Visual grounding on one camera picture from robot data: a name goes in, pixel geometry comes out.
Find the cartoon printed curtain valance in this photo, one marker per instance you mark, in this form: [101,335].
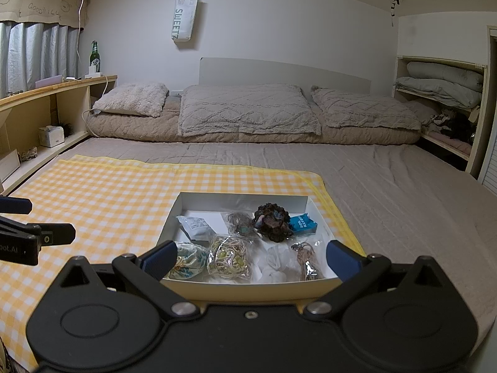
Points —
[39,2]

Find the large textured beige pillow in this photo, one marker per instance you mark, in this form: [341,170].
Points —
[248,110]

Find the pile of dark clothes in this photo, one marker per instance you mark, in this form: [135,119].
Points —
[454,124]

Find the dark multicolour scrunchie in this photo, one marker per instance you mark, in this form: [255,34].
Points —
[271,221]

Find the white flat box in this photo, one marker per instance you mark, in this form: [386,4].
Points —
[9,167]

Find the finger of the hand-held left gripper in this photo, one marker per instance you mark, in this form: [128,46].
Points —
[54,234]
[15,205]

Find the blue floral embroidered pouch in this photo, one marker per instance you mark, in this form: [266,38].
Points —
[192,262]

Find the black fuzzy object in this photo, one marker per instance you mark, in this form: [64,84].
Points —
[68,130]

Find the pink box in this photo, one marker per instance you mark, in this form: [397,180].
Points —
[48,82]

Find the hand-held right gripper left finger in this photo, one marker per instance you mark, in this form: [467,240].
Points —
[159,260]

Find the beige quilted mattress pad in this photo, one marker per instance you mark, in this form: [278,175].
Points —
[155,128]

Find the white shallow box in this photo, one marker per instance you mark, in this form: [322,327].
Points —
[240,289]

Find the folded grey-green duvet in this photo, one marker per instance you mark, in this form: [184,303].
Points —
[435,93]

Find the folded grey duvet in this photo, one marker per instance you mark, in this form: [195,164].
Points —
[442,74]

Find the white tote bag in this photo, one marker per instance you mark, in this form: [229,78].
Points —
[184,15]

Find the blue foil packet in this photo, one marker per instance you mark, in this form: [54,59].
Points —
[305,224]

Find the cream storage shelf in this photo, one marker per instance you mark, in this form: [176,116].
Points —
[479,124]

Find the white tissue box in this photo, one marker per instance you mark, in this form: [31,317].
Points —
[50,136]

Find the green glass bottle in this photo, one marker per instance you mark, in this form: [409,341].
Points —
[95,58]

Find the grey headboard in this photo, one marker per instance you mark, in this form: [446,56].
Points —
[271,72]

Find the patterned fabric scrunchie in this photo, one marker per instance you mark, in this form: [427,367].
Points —
[29,153]

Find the grey curtain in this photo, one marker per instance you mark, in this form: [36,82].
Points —
[35,58]

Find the pale blue sachet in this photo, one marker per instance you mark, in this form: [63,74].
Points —
[196,226]

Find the small white charger box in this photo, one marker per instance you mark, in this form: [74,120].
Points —
[93,73]

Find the wooden bedside shelf unit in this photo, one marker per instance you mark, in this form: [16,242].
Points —
[39,97]

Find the yellow checked blanket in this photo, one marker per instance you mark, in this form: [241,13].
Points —
[97,202]

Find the fuzzy beige pillow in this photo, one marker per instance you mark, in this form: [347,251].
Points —
[128,99]

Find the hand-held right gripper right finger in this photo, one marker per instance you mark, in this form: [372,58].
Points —
[343,260]

